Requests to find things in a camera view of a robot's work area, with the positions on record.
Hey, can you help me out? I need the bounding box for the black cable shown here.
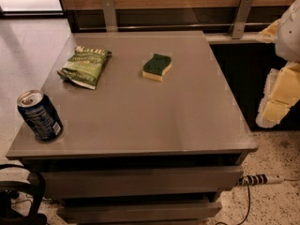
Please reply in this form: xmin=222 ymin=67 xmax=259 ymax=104
xmin=215 ymin=180 xmax=252 ymax=225

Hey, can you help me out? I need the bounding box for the right metal bracket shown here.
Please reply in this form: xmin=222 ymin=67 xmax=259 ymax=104
xmin=229 ymin=0 xmax=254 ymax=39

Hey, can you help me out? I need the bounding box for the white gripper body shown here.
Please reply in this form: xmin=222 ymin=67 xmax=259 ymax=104
xmin=275 ymin=0 xmax=300 ymax=62

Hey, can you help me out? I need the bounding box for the metal bracket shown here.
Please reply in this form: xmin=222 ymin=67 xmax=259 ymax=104
xmin=229 ymin=0 xmax=254 ymax=39
xmin=101 ymin=0 xmax=118 ymax=32

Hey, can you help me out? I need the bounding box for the grey drawer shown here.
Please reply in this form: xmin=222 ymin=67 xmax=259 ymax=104
xmin=57 ymin=202 xmax=221 ymax=224
xmin=43 ymin=166 xmax=243 ymax=199

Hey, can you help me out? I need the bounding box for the blue pepsi can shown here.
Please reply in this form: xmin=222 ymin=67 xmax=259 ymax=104
xmin=17 ymin=90 xmax=63 ymax=142

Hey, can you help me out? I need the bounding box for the black chair base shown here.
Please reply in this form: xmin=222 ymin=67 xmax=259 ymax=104
xmin=0 ymin=163 xmax=49 ymax=225

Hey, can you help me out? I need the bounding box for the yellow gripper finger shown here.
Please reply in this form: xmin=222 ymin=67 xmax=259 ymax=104
xmin=256 ymin=62 xmax=300 ymax=128
xmin=256 ymin=20 xmax=280 ymax=43

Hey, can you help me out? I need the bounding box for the white power strip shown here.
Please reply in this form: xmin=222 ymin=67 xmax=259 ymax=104
xmin=236 ymin=174 xmax=284 ymax=186

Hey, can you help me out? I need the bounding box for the upper grey drawer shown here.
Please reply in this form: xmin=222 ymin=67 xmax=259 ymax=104
xmin=43 ymin=166 xmax=243 ymax=199

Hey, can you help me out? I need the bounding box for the lower grey drawer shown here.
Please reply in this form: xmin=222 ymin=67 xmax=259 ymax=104
xmin=57 ymin=202 xmax=221 ymax=224

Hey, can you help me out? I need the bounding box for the green yellow sponge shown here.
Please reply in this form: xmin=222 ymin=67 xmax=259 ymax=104
xmin=142 ymin=53 xmax=172 ymax=82

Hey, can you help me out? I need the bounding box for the green chip bag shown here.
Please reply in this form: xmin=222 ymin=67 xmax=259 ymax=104
xmin=57 ymin=46 xmax=112 ymax=90

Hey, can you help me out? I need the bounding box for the grey drawer cabinet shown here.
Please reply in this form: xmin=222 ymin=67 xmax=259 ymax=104
xmin=7 ymin=31 xmax=256 ymax=225

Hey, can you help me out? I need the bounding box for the left metal bracket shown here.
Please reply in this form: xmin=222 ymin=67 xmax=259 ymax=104
xmin=101 ymin=0 xmax=118 ymax=32

